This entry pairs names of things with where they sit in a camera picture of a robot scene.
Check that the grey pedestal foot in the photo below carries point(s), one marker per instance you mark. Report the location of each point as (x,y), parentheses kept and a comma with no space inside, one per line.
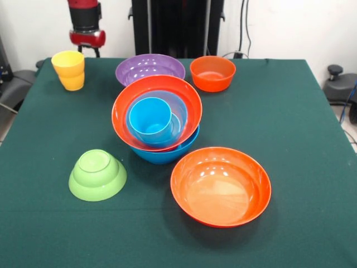
(338,86)
(14,86)

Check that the purple bowl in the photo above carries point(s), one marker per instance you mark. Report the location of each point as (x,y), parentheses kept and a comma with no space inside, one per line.
(150,65)

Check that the dark green tablecloth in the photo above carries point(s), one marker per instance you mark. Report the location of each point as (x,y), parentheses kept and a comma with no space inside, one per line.
(279,223)

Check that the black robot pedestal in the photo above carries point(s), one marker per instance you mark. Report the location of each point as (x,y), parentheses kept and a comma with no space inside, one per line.
(175,28)

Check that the large orange bowl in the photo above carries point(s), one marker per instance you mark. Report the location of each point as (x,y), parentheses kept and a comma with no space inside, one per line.
(192,109)
(220,190)

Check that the yellow cup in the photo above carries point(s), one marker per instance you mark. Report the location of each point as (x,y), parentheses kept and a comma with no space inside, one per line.
(68,65)

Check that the small orange bowl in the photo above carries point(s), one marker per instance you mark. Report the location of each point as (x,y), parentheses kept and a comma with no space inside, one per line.
(210,78)

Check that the small blue bowl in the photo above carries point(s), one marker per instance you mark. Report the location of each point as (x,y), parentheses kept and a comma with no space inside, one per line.
(178,111)

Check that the orange cup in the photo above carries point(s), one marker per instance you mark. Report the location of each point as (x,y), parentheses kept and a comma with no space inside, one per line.
(72,82)

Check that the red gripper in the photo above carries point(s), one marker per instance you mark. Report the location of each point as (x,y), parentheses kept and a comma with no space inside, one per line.
(87,39)

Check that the blue cup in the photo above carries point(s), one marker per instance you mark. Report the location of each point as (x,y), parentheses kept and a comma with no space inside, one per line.
(150,117)

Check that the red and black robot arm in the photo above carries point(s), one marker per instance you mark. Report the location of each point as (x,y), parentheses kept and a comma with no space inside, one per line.
(83,15)

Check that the green bowl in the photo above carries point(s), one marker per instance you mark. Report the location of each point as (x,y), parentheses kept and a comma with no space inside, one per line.
(97,178)

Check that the large blue bowl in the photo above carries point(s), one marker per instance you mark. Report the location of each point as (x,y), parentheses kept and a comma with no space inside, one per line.
(164,157)

